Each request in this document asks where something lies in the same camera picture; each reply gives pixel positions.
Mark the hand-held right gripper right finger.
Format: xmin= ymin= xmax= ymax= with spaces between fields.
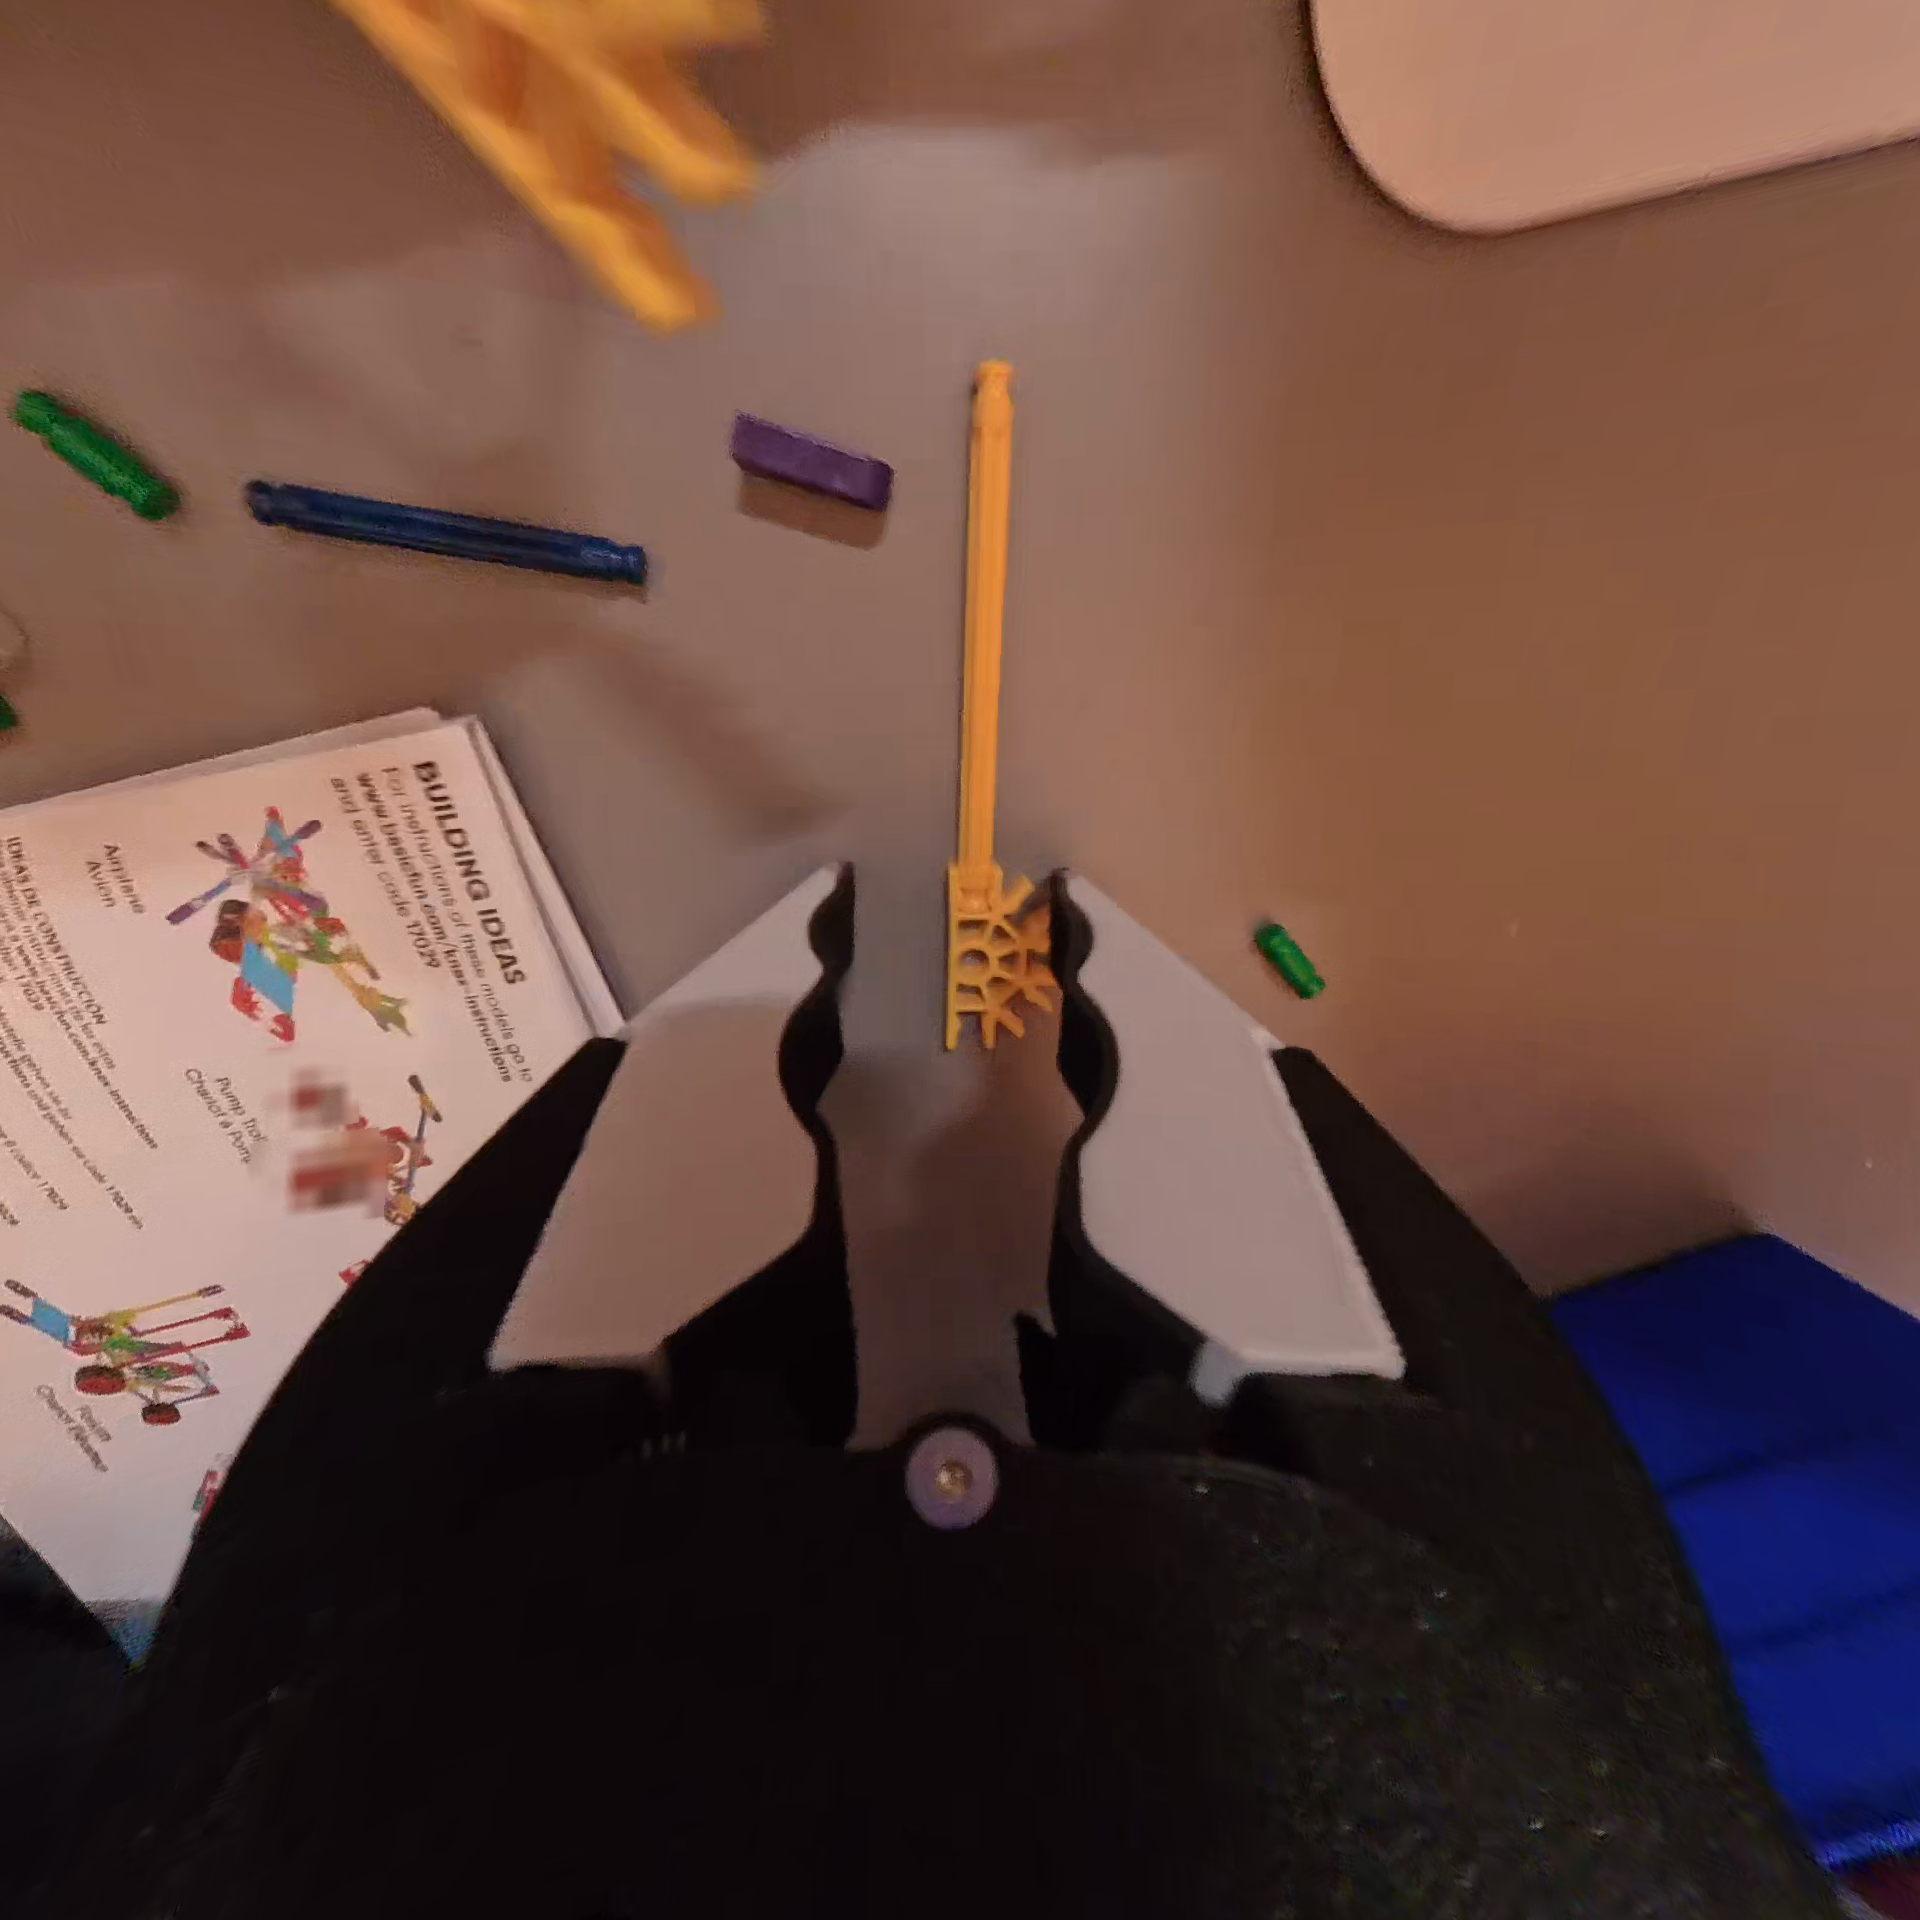
xmin=1036 ymin=867 xmax=1408 ymax=1397

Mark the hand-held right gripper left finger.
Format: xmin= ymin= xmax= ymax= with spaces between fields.
xmin=485 ymin=862 xmax=858 ymax=1373

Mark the yellow rod with connector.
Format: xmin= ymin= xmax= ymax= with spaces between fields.
xmin=322 ymin=0 xmax=769 ymax=331
xmin=942 ymin=359 xmax=1064 ymax=1055

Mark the white instruction booklet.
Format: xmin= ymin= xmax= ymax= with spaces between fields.
xmin=0 ymin=709 xmax=628 ymax=1606

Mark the blue plastic bin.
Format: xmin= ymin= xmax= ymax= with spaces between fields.
xmin=1545 ymin=1232 xmax=1920 ymax=1869

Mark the dark blue rod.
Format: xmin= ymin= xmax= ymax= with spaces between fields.
xmin=244 ymin=478 xmax=652 ymax=589

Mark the purple block piece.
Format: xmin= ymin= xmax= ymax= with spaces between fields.
xmin=728 ymin=414 xmax=895 ymax=512

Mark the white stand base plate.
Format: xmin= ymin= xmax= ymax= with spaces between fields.
xmin=1308 ymin=0 xmax=1920 ymax=233

